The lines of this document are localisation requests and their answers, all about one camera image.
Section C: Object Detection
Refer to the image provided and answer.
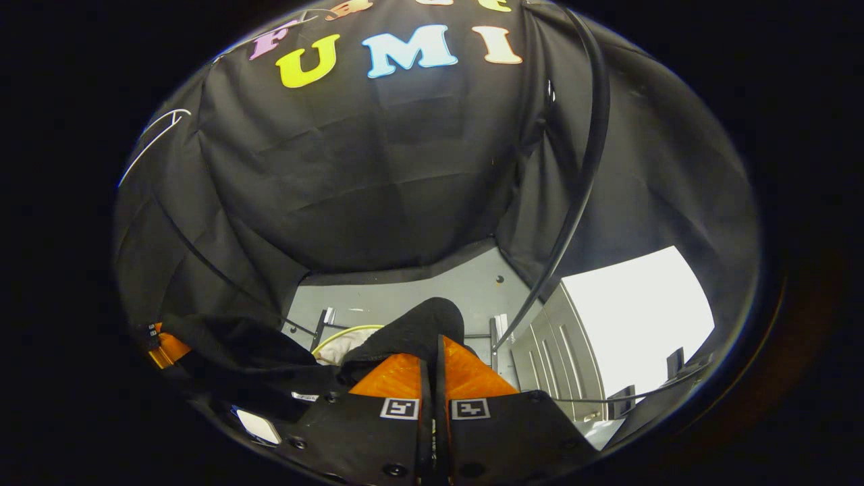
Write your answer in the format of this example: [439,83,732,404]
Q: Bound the black backdrop cloth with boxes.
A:
[113,0,760,379]

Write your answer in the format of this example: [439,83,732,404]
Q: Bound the grey panelled cabinet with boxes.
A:
[510,282,608,423]

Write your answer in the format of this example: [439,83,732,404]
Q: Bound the white paper garment tag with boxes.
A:
[233,405,283,446]

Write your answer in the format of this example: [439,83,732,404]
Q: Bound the black knit garment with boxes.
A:
[162,297,466,423]

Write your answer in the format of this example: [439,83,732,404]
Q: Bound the white flat panel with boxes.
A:
[560,245,716,399]

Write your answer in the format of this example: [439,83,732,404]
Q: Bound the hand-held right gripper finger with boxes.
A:
[435,335,601,486]
[287,352,434,486]

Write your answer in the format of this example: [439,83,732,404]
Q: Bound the cream laundry hamper yellow rim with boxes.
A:
[312,324,385,367]

